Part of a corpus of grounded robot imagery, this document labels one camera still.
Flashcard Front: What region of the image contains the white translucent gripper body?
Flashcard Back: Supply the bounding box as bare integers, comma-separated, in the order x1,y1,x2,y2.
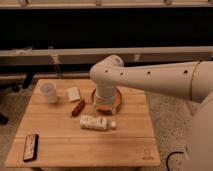
94,96,116,115

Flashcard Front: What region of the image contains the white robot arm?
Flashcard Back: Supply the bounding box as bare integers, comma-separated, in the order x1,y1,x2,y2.
90,55,213,171

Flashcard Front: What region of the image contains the orange bowl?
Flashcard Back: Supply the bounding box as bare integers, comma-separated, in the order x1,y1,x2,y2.
91,86,122,113

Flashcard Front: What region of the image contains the white plastic bottle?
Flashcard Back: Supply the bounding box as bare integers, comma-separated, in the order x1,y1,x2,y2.
80,115,116,131

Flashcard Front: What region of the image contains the red brown sausage toy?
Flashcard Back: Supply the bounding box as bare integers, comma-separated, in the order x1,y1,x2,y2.
71,99,85,117

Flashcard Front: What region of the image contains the white rectangular block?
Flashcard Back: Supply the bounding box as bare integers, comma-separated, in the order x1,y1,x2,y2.
68,87,80,102

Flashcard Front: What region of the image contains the wooden table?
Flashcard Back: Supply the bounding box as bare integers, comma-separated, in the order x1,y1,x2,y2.
5,79,160,168

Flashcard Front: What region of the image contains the translucent plastic cup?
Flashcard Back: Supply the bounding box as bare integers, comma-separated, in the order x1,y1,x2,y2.
39,82,58,104

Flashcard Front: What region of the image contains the black red remote control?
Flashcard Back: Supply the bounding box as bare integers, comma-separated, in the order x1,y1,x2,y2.
23,134,39,162

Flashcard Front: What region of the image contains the black cable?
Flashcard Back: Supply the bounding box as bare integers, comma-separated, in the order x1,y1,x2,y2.
165,151,186,171

